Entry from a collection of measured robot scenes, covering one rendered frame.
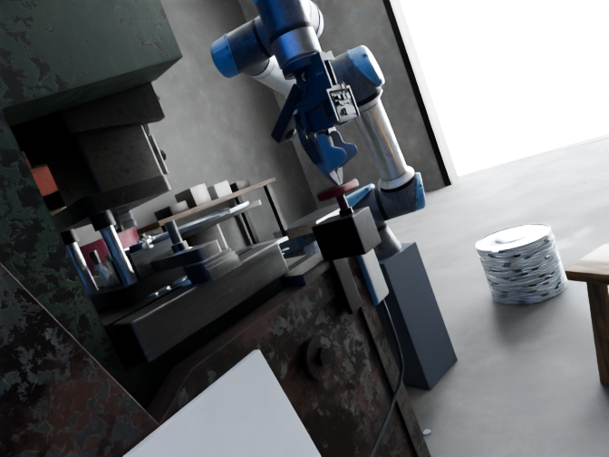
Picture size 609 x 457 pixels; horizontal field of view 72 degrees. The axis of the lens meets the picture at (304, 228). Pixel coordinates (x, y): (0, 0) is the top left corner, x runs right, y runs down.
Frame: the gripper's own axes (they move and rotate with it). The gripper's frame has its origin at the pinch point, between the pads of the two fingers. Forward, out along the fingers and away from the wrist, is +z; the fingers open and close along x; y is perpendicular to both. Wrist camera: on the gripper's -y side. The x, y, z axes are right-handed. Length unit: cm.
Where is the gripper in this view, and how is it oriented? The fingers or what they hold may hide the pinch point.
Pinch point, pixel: (333, 179)
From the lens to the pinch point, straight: 74.9
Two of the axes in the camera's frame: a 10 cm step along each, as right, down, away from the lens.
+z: 3.6, 9.2, 1.3
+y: 7.2, -1.9, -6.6
